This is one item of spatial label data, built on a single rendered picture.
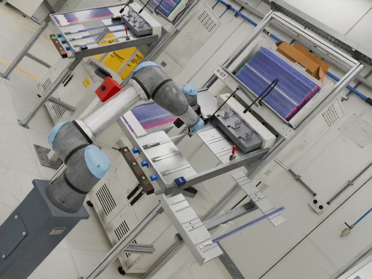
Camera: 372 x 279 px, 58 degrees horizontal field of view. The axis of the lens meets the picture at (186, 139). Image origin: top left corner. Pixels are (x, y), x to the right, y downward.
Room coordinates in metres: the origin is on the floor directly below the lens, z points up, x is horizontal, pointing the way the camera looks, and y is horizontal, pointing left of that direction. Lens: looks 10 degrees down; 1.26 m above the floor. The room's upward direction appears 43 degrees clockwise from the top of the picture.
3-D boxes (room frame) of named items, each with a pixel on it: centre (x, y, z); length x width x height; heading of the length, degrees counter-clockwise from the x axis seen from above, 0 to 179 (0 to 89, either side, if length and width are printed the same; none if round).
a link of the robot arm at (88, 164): (1.20, 0.20, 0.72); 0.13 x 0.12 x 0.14; 74
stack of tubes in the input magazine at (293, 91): (2.23, -0.18, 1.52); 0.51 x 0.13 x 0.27; 53
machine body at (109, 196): (2.36, -0.20, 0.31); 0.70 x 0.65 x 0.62; 53
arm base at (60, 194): (1.20, 0.19, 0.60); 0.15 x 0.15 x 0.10
